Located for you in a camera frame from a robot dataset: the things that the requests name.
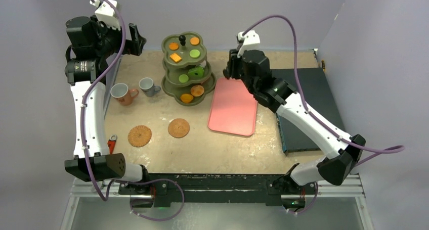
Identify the green three-tier stand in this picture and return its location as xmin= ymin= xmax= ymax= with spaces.
xmin=161 ymin=31 xmax=217 ymax=106

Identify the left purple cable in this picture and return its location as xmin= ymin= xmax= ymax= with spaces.
xmin=80 ymin=0 xmax=186 ymax=222

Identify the grey mug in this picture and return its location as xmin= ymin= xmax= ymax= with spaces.
xmin=139 ymin=77 xmax=161 ymax=97

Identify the green macaron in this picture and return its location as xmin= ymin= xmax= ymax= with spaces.
xmin=178 ymin=74 xmax=189 ymax=83
xmin=189 ymin=49 xmax=201 ymax=59

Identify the dark grey flat box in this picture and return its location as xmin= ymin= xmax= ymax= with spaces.
xmin=272 ymin=68 xmax=350 ymax=158

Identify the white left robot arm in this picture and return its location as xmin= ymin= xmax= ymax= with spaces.
xmin=64 ymin=16 xmax=146 ymax=182

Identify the red handled tool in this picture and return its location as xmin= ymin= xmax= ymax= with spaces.
xmin=107 ymin=134 xmax=117 ymax=154

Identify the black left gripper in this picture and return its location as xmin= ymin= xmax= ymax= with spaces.
xmin=91 ymin=15 xmax=145 ymax=59

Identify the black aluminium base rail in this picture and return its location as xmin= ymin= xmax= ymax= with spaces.
xmin=68 ymin=173 xmax=366 ymax=209

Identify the orange mug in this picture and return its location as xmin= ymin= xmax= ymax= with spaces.
xmin=110 ymin=83 xmax=139 ymax=106

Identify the yellow egg tart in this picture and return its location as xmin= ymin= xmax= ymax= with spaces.
xmin=180 ymin=94 xmax=194 ymax=104

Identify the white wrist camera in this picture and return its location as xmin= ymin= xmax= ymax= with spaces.
xmin=90 ymin=0 xmax=121 ymax=31
xmin=237 ymin=29 xmax=261 ymax=58

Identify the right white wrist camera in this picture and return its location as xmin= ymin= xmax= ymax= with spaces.
xmin=237 ymin=29 xmax=261 ymax=58

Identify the paw print bun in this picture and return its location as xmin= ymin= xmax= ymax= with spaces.
xmin=190 ymin=84 xmax=205 ymax=97

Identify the yellow square cracker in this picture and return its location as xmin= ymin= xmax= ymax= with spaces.
xmin=169 ymin=53 xmax=182 ymax=63

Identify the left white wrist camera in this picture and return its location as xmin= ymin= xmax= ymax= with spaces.
xmin=90 ymin=0 xmax=121 ymax=31

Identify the round orange cookie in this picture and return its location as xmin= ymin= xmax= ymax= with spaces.
xmin=168 ymin=42 xmax=180 ymax=51

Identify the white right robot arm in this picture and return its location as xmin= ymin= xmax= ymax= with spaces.
xmin=223 ymin=49 xmax=366 ymax=193

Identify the pink serving tray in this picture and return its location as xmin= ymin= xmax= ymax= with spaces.
xmin=207 ymin=78 xmax=258 ymax=136

